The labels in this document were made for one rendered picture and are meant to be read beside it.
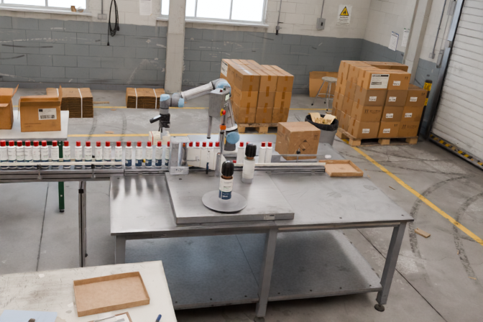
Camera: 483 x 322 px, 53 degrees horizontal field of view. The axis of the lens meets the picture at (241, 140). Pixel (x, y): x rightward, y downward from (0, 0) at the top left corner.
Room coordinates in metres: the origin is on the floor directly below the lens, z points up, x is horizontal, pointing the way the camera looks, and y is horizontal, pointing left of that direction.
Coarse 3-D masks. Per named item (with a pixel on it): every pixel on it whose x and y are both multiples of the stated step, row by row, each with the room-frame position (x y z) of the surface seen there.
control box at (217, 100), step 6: (216, 90) 3.61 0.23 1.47; (228, 90) 3.65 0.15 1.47; (210, 96) 3.54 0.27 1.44; (216, 96) 3.52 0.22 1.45; (222, 96) 3.52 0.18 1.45; (210, 102) 3.53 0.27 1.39; (216, 102) 3.52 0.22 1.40; (222, 102) 3.53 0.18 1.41; (210, 108) 3.53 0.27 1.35; (216, 108) 3.52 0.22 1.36; (222, 108) 3.54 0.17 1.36; (210, 114) 3.53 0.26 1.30; (216, 114) 3.52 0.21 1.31; (222, 114) 3.55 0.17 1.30
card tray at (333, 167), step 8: (320, 160) 3.92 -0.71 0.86; (328, 160) 3.95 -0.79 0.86; (336, 160) 3.97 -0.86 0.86; (344, 160) 3.99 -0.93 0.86; (328, 168) 3.84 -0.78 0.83; (336, 168) 3.86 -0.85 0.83; (344, 168) 3.88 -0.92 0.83; (352, 168) 3.90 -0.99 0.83; (336, 176) 3.69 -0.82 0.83; (344, 176) 3.71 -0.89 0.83
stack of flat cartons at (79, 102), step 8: (48, 88) 7.02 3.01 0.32; (56, 88) 7.09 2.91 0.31; (64, 88) 7.12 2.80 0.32; (72, 88) 7.16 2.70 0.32; (80, 88) 7.22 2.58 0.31; (88, 88) 7.26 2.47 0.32; (64, 96) 6.71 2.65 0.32; (72, 96) 6.75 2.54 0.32; (80, 96) 6.82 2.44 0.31; (88, 96) 6.84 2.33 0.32; (64, 104) 6.67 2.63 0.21; (72, 104) 6.72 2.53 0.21; (80, 104) 6.76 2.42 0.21; (88, 104) 6.81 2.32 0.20; (72, 112) 6.71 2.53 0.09; (80, 112) 6.76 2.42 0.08; (88, 112) 6.81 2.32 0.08
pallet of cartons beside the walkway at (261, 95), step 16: (224, 64) 7.75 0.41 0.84; (240, 64) 7.65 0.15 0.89; (256, 64) 7.77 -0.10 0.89; (240, 80) 6.96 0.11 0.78; (256, 80) 6.96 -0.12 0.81; (272, 80) 7.06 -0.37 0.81; (288, 80) 7.15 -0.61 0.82; (240, 96) 6.90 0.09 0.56; (256, 96) 6.97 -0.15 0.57; (272, 96) 7.07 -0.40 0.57; (288, 96) 7.15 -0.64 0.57; (240, 112) 6.89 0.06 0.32; (256, 112) 6.98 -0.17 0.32; (272, 112) 7.09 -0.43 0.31; (288, 112) 7.17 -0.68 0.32; (240, 128) 6.84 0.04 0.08; (256, 128) 7.08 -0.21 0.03
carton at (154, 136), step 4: (152, 132) 3.73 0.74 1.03; (156, 132) 3.74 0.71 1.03; (168, 132) 3.77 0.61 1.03; (152, 136) 3.65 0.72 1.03; (156, 136) 3.66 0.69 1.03; (164, 136) 3.68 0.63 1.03; (168, 136) 3.69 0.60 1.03; (152, 140) 3.64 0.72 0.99; (156, 140) 3.65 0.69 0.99; (160, 140) 3.66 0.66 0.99; (164, 140) 3.67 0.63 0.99; (168, 140) 3.68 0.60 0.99; (152, 144) 3.64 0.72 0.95; (156, 144) 3.65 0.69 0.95; (164, 144) 3.67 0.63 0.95
